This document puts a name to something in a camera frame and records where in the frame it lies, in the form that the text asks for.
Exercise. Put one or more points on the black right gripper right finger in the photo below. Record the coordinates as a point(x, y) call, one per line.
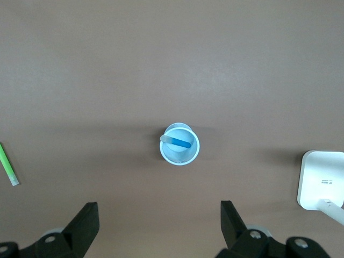
point(247, 246)

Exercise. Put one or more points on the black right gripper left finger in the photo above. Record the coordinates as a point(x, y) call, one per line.
point(67, 242)

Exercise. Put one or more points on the blue marker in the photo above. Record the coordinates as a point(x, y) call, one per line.
point(180, 142)

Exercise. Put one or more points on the green marker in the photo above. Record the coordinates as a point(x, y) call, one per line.
point(6, 164)

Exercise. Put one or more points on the white desk lamp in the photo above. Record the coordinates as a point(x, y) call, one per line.
point(317, 174)

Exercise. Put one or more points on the blue mesh cup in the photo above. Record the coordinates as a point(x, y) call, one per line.
point(177, 155)

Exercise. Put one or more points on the brown table cover mat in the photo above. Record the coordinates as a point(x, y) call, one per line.
point(172, 67)

